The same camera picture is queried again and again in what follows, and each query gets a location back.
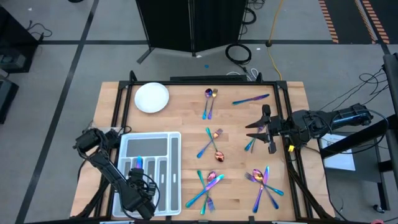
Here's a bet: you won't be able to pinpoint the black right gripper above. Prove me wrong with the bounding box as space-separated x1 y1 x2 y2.
245 105 292 155

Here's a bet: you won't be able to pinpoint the iridescent rainbow spoon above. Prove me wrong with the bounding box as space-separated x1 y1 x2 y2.
200 170 218 216
205 126 225 162
202 88 213 121
252 168 285 197

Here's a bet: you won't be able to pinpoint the white plastic cutlery tray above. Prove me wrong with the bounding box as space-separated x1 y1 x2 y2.
111 131 182 218

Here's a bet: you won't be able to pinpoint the black bar behind table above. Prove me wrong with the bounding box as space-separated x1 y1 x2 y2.
170 75 246 82

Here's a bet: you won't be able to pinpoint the white round plate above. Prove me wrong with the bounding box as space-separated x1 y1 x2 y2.
134 82 170 114

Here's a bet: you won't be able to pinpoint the white paper sheet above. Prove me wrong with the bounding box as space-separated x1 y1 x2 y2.
319 133 356 172

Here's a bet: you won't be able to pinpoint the black room divider screen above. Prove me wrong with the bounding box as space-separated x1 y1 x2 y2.
135 0 249 65

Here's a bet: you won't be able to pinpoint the black metal stand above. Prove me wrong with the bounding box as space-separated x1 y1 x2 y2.
318 52 398 212

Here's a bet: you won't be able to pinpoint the black mat orange striped edge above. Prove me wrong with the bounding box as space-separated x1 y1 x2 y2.
318 0 398 44

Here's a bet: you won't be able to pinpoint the black case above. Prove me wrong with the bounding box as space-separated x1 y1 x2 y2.
0 76 19 124

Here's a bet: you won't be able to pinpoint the black equipment cart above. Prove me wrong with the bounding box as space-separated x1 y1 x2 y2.
0 6 40 75

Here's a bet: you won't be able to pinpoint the white cable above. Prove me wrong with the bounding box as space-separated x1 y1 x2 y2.
226 68 259 81

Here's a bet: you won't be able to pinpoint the coiled black cable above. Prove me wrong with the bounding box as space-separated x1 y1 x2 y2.
224 42 252 65

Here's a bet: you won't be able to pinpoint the yellow hanging cable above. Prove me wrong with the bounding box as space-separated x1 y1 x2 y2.
267 0 284 81

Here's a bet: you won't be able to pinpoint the tangled thin black cables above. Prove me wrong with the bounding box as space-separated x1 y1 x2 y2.
310 67 389 118

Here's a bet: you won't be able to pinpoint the thin black floor cable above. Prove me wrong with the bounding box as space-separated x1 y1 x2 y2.
26 20 53 40

